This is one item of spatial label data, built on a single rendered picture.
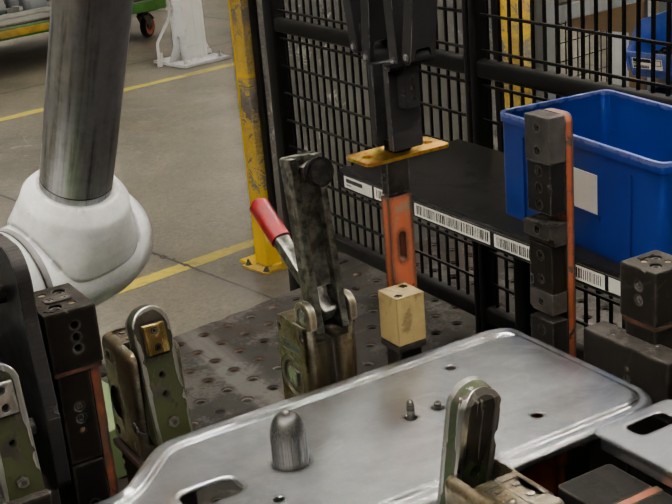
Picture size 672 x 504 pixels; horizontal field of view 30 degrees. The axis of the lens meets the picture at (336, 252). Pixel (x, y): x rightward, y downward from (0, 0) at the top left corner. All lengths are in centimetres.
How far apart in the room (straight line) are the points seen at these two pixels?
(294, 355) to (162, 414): 16
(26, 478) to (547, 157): 63
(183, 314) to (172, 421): 292
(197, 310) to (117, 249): 234
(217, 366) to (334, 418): 86
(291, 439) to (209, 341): 105
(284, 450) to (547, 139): 48
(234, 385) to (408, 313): 73
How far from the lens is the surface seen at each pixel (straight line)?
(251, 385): 193
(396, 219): 126
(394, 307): 124
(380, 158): 104
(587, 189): 142
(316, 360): 123
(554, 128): 135
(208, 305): 414
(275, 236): 127
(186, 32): 812
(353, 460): 109
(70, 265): 175
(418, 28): 99
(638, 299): 128
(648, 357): 126
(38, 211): 174
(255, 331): 212
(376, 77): 104
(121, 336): 121
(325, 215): 121
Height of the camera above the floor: 153
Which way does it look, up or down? 20 degrees down
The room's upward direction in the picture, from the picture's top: 5 degrees counter-clockwise
